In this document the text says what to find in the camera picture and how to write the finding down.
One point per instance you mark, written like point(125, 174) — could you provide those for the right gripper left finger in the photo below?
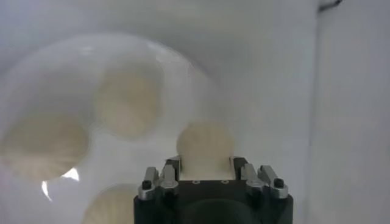
point(169, 179)

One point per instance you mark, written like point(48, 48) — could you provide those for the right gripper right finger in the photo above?
point(253, 179)

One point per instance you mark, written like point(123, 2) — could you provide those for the white steamed baozi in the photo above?
point(112, 207)
point(128, 100)
point(204, 146)
point(45, 146)

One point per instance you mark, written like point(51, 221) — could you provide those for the white round plate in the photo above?
point(61, 91)

